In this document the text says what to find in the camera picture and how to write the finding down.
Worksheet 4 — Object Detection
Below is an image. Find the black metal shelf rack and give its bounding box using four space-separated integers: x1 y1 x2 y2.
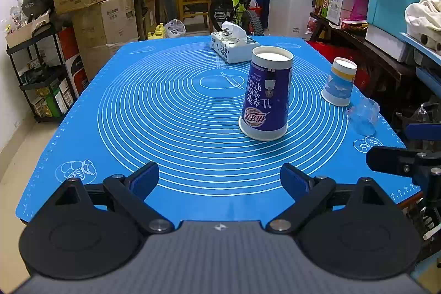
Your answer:
6 22 80 124

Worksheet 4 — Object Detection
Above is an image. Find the white chest freezer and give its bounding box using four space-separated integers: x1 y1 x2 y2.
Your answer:
267 0 321 40

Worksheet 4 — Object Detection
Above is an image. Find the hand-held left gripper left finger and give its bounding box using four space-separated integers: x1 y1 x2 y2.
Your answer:
52 161 174 234

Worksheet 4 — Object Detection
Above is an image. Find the white and blue tissue box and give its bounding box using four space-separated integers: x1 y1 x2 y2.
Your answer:
211 21 260 64

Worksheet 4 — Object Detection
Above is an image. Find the yellow plastic bottle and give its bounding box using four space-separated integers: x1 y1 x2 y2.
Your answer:
147 23 166 41

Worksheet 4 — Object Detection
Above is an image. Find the clear plastic bag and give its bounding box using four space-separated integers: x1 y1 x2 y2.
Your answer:
165 18 187 39

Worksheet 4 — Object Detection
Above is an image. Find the blue silicone baking mat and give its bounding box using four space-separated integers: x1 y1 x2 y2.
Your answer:
15 36 423 226

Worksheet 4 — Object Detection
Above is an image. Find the clear plastic cup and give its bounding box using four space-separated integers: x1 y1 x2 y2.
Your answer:
346 98 380 137

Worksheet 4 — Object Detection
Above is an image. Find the white crumpled cloth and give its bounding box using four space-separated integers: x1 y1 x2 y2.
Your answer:
405 0 441 37

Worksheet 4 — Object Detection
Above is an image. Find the white foam box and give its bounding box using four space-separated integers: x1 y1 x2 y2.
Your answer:
364 23 411 63

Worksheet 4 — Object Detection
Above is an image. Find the dark wooden side table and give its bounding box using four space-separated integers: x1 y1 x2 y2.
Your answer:
308 12 426 117

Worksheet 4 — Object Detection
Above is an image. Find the blue and white paper cup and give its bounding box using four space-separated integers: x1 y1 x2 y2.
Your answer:
321 57 358 107

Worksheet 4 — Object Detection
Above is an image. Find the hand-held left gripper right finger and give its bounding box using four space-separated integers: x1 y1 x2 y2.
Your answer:
267 163 391 234

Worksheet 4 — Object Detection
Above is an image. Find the large closed cardboard box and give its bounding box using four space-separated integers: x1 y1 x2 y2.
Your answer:
72 0 139 47

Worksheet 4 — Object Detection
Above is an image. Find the purple paper cup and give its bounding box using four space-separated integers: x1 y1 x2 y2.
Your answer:
238 46 294 142

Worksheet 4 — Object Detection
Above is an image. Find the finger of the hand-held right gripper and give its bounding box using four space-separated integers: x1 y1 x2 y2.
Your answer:
405 123 441 141
366 146 441 185

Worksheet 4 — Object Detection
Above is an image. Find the red and white box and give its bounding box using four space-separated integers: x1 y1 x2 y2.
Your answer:
57 27 85 98

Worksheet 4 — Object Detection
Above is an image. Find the black helmet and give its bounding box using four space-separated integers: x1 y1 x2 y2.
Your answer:
21 0 54 20

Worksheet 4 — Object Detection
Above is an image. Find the teal plastic storage bin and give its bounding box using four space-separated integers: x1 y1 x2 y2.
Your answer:
366 0 433 40

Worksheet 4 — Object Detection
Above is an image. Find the green and white carton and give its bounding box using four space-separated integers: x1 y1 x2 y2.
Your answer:
325 0 357 26

